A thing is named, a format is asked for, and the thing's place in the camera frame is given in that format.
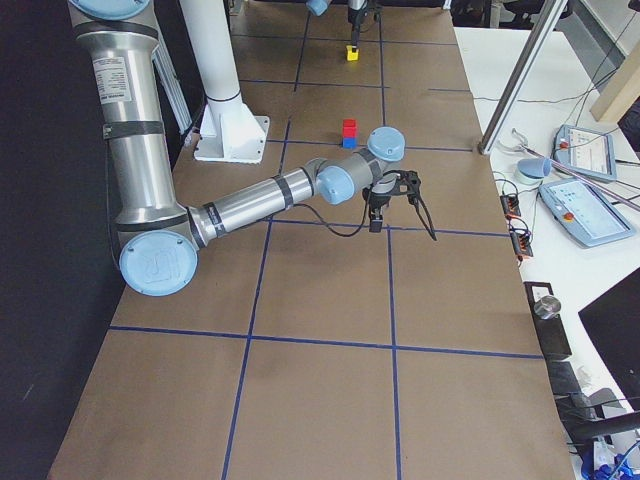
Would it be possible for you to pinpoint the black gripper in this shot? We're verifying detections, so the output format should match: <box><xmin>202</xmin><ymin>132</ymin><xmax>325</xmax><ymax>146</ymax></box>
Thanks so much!
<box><xmin>350</xmin><ymin>22</ymin><xmax>420</xmax><ymax>233</ymax></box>

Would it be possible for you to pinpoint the red wooden cube block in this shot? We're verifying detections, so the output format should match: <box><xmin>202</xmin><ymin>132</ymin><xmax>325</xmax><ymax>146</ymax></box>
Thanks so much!
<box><xmin>342</xmin><ymin>118</ymin><xmax>358</xmax><ymax>138</ymax></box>

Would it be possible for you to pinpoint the blue wooden cube block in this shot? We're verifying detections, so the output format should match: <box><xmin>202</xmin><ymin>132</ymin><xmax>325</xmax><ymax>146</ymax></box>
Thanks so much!
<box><xmin>342</xmin><ymin>137</ymin><xmax>358</xmax><ymax>149</ymax></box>

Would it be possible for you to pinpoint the yellow wooden cube block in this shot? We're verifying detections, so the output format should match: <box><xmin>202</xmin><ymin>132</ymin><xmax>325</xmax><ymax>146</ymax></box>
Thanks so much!
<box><xmin>346</xmin><ymin>45</ymin><xmax>360</xmax><ymax>62</ymax></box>

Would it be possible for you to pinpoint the black orange connector board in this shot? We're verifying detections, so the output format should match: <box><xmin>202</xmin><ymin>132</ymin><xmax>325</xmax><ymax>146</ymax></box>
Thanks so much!
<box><xmin>509</xmin><ymin>227</ymin><xmax>533</xmax><ymax>261</ymax></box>
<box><xmin>500</xmin><ymin>193</ymin><xmax>521</xmax><ymax>219</ymax></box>

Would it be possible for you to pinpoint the lower teach pendant tablet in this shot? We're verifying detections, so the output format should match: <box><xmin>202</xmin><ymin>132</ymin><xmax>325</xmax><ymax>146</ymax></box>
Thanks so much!
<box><xmin>539</xmin><ymin>179</ymin><xmax>636</xmax><ymax>248</ymax></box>

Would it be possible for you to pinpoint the teach pendant tablet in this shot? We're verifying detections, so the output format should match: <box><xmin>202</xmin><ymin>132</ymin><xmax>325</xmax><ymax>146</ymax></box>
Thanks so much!
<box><xmin>539</xmin><ymin>179</ymin><xmax>636</xmax><ymax>248</ymax></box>
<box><xmin>553</xmin><ymin>124</ymin><xmax>617</xmax><ymax>182</ymax></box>

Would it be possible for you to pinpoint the upper teach pendant tablet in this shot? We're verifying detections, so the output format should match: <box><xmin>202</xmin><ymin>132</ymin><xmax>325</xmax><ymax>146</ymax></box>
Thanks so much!
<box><xmin>553</xmin><ymin>124</ymin><xmax>617</xmax><ymax>182</ymax></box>

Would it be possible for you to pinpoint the silver metal cylinder weight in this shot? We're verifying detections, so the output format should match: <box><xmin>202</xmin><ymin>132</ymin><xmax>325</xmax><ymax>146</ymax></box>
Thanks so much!
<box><xmin>533</xmin><ymin>295</ymin><xmax>561</xmax><ymax>320</ymax></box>

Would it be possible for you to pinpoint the black monitor corner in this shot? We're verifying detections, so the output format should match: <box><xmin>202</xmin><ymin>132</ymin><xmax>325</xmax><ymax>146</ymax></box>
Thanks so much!
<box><xmin>579</xmin><ymin>274</ymin><xmax>639</xmax><ymax>409</ymax></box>

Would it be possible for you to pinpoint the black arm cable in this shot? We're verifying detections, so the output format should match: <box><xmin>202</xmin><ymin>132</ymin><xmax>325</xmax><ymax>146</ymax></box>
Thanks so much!
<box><xmin>287</xmin><ymin>169</ymin><xmax>439</xmax><ymax>243</ymax></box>

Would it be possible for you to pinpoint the white pedestal column base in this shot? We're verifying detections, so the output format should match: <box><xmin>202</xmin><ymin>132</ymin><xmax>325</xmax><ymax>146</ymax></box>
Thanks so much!
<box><xmin>180</xmin><ymin>0</ymin><xmax>270</xmax><ymax>164</ymax></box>

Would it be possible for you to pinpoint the aluminium frame post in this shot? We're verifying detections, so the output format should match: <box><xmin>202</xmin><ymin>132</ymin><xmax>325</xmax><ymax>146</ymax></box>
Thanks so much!
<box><xmin>478</xmin><ymin>0</ymin><xmax>568</xmax><ymax>155</ymax></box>

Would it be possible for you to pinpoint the black flat bracket plate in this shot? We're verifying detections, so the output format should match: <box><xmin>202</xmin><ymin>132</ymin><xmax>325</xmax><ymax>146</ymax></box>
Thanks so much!
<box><xmin>524</xmin><ymin>281</ymin><xmax>572</xmax><ymax>361</ymax></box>

